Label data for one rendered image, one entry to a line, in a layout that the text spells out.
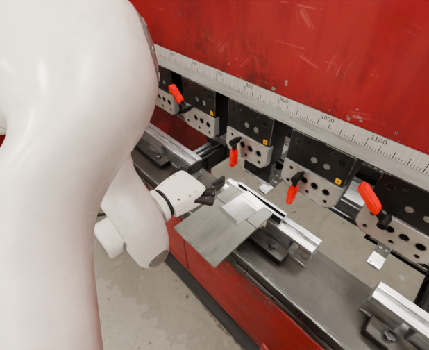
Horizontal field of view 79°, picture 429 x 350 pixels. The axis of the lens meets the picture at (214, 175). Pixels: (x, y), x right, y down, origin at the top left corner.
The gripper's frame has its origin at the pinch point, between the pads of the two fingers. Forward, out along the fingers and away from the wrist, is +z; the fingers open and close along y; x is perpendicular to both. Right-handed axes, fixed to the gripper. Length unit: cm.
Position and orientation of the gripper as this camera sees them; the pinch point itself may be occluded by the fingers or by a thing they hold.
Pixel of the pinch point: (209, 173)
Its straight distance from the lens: 71.2
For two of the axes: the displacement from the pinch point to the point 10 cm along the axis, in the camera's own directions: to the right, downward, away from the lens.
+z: 7.2, -4.8, 5.0
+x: -0.1, -7.3, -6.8
